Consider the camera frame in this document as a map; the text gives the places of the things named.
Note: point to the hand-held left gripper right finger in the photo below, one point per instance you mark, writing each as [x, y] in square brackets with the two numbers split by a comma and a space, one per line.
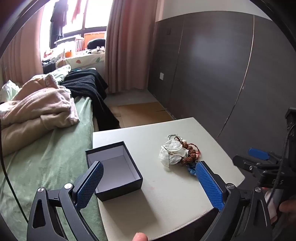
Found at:
[209, 183]

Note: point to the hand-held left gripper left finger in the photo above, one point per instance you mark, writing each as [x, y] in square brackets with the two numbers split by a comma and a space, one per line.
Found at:
[89, 183]

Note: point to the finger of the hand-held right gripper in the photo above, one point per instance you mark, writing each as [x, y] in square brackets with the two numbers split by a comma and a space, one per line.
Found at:
[257, 153]
[245, 163]

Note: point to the black jewelry box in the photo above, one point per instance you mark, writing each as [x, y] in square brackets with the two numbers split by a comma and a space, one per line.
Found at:
[113, 162]

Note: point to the silver hoop bangle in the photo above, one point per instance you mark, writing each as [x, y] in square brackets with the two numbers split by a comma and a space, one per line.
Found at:
[168, 136]

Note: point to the person's right hand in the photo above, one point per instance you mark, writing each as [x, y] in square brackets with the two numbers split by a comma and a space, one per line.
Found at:
[288, 206]

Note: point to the person's left hand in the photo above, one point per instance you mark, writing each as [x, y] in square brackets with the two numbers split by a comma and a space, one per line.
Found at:
[140, 237]

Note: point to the bed with green sheet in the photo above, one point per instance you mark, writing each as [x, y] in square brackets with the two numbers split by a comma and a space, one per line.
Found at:
[46, 157]

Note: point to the flat brown cardboard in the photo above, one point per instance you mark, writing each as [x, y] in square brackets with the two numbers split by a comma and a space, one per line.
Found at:
[141, 113]

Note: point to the pink fleece blanket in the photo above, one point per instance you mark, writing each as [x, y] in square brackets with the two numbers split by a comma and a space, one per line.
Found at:
[41, 104]

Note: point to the black knitted garment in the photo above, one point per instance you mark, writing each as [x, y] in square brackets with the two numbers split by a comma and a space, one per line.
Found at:
[87, 85]

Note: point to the leaf printed sill cloth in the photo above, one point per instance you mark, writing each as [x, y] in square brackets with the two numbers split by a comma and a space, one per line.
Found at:
[85, 59]

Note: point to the small orange object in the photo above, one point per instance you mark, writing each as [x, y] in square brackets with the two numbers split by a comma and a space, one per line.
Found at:
[69, 53]

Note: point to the row of striped books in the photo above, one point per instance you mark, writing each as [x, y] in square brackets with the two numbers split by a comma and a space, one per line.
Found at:
[79, 45]

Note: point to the black cushion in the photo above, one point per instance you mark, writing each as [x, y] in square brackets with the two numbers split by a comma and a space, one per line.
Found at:
[97, 43]

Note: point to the narrow pink curtain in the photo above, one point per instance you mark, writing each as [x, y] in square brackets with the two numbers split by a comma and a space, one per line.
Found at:
[23, 58]

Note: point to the wide pink curtain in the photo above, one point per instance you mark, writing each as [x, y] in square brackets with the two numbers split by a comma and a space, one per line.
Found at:
[129, 46]

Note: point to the orange box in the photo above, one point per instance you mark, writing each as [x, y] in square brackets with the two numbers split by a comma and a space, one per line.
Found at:
[92, 36]

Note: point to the hanging dark clothes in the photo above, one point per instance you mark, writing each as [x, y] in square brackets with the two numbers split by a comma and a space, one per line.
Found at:
[57, 23]

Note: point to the hanging pink cloth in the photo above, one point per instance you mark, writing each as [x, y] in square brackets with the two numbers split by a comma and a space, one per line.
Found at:
[75, 11]

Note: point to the white wall socket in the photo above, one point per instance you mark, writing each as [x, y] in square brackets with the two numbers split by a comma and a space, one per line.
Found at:
[162, 75]

